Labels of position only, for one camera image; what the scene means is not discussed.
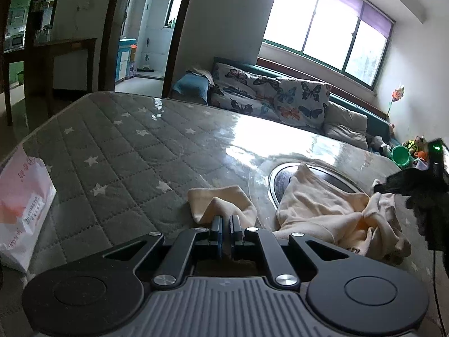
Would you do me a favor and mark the beige cushion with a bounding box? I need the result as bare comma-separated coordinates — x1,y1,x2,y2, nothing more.
323,102,370,151

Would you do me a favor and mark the dark wooden table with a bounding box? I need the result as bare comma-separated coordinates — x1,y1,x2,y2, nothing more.
0,37,98,127

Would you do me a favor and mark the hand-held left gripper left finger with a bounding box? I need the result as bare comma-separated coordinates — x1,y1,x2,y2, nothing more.
102,215,224,288

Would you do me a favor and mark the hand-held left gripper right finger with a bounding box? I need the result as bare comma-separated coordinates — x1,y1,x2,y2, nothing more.
229,214,351,290

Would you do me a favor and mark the black cable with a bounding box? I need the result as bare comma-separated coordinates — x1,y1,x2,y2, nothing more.
432,249,443,327

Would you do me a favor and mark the round black hotplate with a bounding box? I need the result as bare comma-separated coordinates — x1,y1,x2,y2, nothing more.
268,161,365,208

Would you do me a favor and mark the dark wooden shelf unit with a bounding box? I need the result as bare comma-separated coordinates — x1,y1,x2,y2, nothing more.
24,0,65,43

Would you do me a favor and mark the colourful pinwheel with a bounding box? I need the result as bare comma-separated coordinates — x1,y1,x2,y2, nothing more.
386,86,406,120

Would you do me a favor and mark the yellow-green plush toy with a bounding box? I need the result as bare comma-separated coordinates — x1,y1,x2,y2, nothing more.
403,136,427,153

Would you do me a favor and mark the square butterfly print cushion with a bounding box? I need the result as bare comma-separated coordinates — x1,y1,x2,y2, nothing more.
273,76,332,129

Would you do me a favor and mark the grey plush toy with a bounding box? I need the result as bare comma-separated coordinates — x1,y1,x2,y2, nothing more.
368,135,393,157

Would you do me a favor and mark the beige cloth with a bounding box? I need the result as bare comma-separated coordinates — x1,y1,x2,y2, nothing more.
191,67,215,86

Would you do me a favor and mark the long butterfly print cushion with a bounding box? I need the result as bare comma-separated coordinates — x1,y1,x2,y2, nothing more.
209,62,281,115

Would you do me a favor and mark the dark wooden door frame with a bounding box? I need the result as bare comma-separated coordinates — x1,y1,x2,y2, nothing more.
98,0,199,99

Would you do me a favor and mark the green plastic bucket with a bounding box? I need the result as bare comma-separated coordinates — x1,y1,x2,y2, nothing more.
391,145,416,167

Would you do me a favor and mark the cream sweatshirt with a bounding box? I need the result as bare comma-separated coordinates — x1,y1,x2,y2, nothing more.
187,163,412,263

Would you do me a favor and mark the blue and white cabinet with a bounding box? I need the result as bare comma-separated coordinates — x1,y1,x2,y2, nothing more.
118,38,137,81

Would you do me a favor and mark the window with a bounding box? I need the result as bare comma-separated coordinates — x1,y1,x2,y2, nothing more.
263,0,395,88

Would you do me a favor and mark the purple roller blind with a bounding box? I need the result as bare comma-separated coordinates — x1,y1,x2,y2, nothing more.
281,0,395,38

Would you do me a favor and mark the white paper bag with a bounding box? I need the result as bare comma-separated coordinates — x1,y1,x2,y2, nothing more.
0,145,57,274

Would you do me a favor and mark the teal sofa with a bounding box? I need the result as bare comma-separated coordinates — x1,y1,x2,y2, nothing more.
213,56,402,148

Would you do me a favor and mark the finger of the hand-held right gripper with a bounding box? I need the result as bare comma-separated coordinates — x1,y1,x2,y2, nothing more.
373,174,414,197

